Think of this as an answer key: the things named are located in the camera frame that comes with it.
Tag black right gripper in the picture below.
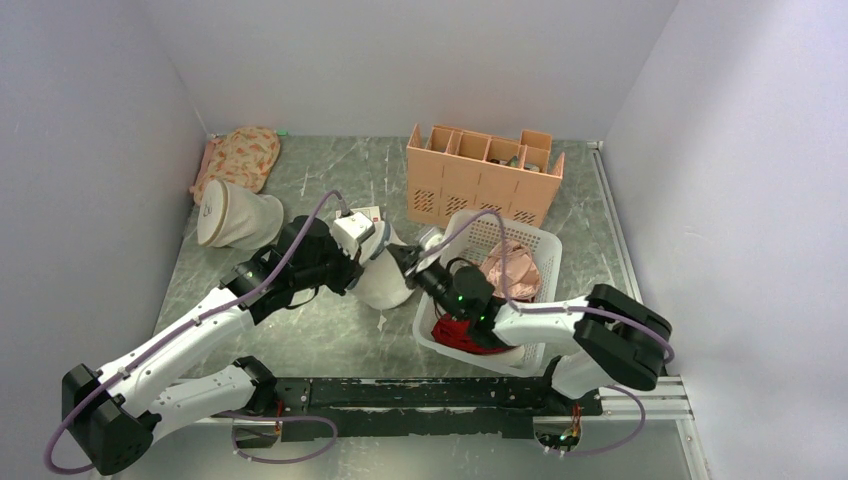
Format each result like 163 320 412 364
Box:
389 242 465 321

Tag white cable conduit rail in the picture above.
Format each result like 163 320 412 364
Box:
586 139 667 379

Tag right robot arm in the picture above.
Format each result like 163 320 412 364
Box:
388 246 675 414

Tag white cardboard box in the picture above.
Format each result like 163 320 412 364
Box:
335 206 382 224

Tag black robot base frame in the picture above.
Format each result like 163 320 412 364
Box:
241 377 603 439

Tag round white mesh laundry bag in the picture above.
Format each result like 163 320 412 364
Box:
348 221 414 310

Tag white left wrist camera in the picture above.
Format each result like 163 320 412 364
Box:
330 212 376 258

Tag pink satin garment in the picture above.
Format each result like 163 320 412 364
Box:
479 239 541 302

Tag floral fabric pouch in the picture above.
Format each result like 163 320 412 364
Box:
189 126 281 205

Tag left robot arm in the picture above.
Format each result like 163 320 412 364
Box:
61 212 375 475

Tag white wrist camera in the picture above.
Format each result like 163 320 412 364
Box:
330 212 376 258
418 226 445 258

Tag white plastic laundry basket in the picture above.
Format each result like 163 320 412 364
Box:
412 209 562 377

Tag red garment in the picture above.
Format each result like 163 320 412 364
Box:
431 313 515 355

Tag peach plastic desk organizer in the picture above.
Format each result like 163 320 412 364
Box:
406 125 566 227

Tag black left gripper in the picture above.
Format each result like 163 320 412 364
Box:
293 231 364 295

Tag items inside organizer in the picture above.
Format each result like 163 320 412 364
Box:
487 156 541 173

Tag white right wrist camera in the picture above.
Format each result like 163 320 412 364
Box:
418 226 445 258

